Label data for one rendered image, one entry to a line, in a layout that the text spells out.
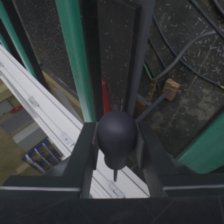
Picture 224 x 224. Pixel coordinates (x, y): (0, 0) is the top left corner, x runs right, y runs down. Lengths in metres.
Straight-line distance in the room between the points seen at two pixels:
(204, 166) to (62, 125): 0.39
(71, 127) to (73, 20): 0.33
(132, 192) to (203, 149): 0.26
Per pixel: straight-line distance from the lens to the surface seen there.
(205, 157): 0.19
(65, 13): 0.23
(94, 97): 0.32
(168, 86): 1.32
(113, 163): 0.18
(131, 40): 0.56
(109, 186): 0.41
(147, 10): 0.53
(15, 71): 0.75
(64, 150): 0.93
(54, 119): 0.52
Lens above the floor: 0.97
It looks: 24 degrees down
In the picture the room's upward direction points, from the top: 129 degrees counter-clockwise
